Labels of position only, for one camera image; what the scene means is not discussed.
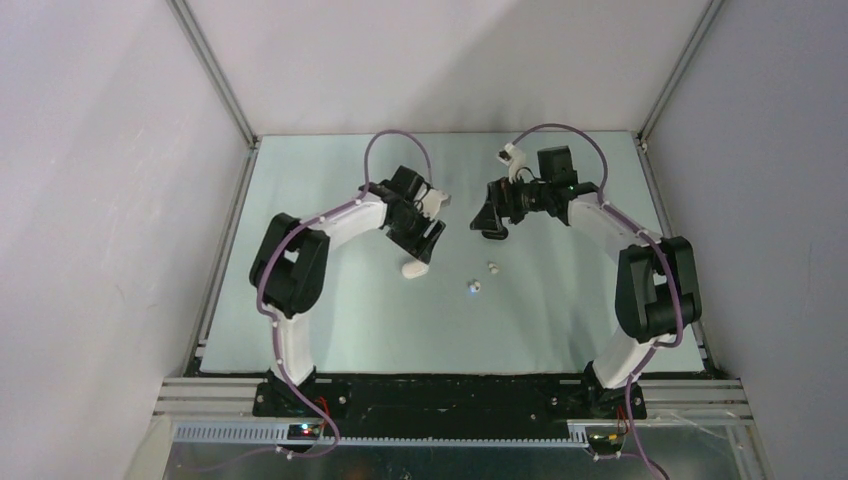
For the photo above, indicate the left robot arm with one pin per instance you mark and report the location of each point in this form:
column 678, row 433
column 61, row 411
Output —
column 289, row 269

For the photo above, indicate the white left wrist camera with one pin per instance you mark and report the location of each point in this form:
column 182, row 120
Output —
column 432, row 202

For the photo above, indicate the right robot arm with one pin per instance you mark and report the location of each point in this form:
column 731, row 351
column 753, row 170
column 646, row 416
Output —
column 656, row 294

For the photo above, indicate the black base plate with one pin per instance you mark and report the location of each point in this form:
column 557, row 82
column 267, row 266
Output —
column 439, row 404

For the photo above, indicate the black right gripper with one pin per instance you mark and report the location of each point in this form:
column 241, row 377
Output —
column 501, row 195

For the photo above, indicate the grey slotted cable duct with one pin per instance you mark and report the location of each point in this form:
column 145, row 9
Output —
column 293, row 434

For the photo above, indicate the white earbud charging case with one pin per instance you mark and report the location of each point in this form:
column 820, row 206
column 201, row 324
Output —
column 414, row 269

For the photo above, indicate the aluminium front frame rail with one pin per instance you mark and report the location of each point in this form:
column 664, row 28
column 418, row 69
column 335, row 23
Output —
column 702, row 401

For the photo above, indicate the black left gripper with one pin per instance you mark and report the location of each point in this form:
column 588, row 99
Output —
column 420, row 246

